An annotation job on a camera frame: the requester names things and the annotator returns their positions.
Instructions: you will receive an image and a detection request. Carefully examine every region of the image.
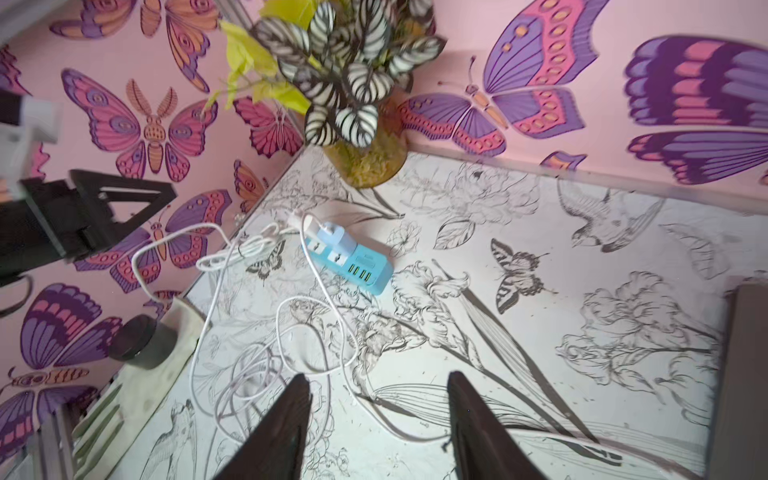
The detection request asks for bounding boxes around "glass vase with plants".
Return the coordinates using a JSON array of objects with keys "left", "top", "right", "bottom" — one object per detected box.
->
[{"left": 219, "top": 0, "right": 446, "bottom": 189}]

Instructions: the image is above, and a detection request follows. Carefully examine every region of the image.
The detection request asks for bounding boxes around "white power strip cord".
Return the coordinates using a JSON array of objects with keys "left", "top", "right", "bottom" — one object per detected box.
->
[{"left": 130, "top": 221, "right": 301, "bottom": 313}]

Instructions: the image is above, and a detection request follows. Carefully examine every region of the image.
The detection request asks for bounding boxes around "light blue charger adapter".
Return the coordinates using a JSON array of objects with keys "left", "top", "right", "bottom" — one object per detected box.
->
[{"left": 317, "top": 222, "right": 358, "bottom": 265}]

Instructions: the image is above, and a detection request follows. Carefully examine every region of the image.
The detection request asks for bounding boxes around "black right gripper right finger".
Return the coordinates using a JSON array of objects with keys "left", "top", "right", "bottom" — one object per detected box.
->
[{"left": 447, "top": 371, "right": 546, "bottom": 480}]

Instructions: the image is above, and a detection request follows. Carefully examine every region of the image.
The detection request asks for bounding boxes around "aluminium frame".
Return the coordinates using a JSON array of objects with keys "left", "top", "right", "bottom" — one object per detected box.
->
[{"left": 1, "top": 1, "right": 295, "bottom": 473}]

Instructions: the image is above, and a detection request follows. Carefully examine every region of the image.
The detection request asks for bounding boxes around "silver laptop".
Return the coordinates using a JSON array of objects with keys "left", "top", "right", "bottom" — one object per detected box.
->
[{"left": 705, "top": 283, "right": 767, "bottom": 479}]

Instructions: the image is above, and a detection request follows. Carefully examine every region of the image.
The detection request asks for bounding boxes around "black cylindrical speaker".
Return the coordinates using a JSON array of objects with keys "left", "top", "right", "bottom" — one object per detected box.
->
[{"left": 107, "top": 314, "right": 178, "bottom": 370}]

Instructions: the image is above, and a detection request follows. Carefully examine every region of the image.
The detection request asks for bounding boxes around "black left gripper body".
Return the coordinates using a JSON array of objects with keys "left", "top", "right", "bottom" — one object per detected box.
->
[{"left": 1, "top": 170, "right": 176, "bottom": 282}]

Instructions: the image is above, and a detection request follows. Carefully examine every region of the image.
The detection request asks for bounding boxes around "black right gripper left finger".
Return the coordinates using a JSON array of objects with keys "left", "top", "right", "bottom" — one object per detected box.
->
[{"left": 214, "top": 374, "right": 312, "bottom": 480}]

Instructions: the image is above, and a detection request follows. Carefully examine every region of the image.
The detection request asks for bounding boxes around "white laptop charger cable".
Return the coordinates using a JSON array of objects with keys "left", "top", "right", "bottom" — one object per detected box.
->
[{"left": 188, "top": 215, "right": 361, "bottom": 445}]

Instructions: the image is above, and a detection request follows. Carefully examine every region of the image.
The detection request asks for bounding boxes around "teal power strip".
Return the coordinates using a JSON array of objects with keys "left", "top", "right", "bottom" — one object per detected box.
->
[{"left": 305, "top": 238, "right": 393, "bottom": 296}]

